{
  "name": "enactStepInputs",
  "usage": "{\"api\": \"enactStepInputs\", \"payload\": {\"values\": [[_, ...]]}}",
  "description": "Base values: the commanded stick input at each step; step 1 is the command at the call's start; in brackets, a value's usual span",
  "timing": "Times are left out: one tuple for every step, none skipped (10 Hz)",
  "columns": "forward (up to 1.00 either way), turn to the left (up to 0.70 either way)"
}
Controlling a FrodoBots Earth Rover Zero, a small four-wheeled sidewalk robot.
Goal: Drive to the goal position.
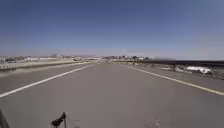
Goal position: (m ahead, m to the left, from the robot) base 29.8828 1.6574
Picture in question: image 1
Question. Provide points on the dark guard rail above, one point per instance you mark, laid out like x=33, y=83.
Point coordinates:
x=186, y=62

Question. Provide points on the white vehicle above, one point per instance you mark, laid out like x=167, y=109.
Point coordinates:
x=199, y=69

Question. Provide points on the grey asphalt road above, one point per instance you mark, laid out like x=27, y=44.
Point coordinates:
x=110, y=96

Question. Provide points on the robot's own part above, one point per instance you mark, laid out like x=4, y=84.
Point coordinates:
x=60, y=120

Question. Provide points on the distant buildings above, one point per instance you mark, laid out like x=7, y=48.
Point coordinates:
x=128, y=57

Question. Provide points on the concrete roadside barrier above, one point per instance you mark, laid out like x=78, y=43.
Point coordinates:
x=30, y=64

